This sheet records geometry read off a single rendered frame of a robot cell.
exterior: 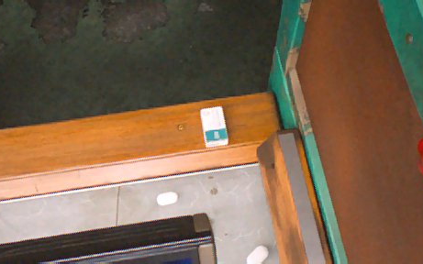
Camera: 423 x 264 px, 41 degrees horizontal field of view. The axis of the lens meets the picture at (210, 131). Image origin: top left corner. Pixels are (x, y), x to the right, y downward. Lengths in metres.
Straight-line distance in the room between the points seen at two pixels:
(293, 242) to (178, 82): 1.15
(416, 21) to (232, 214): 0.53
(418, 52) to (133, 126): 0.58
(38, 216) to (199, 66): 1.08
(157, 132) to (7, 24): 1.26
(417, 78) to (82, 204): 0.61
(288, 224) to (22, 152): 0.44
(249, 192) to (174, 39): 1.12
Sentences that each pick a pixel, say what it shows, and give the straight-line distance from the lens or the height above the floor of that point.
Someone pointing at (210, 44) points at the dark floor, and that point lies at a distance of 1.94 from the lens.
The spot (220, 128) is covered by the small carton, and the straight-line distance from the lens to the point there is 0.90.
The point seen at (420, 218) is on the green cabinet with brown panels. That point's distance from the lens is 0.51.
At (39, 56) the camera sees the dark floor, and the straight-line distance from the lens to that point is 1.99.
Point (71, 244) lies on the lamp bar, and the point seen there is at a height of 1.09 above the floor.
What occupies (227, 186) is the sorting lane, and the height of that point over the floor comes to 0.74.
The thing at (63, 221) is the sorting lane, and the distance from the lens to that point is 0.91.
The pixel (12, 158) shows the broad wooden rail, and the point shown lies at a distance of 0.95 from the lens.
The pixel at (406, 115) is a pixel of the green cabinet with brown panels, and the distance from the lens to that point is 0.50.
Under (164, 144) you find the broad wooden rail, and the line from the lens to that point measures 0.91.
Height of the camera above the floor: 1.59
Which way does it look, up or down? 64 degrees down
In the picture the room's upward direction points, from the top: straight up
